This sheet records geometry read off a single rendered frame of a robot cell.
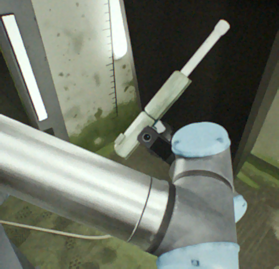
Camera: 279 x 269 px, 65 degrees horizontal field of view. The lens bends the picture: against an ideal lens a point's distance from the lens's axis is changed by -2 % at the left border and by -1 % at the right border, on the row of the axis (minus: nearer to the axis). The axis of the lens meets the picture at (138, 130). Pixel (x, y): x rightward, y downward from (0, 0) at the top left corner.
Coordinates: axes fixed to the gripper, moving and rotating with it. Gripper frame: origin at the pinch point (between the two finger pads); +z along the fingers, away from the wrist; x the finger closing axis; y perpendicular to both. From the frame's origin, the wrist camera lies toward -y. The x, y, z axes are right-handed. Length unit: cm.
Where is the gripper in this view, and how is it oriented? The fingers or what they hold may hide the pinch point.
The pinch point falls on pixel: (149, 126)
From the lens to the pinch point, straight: 69.8
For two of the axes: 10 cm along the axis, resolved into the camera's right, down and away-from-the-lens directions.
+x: 5.9, -7.8, -2.0
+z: -3.2, -4.6, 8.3
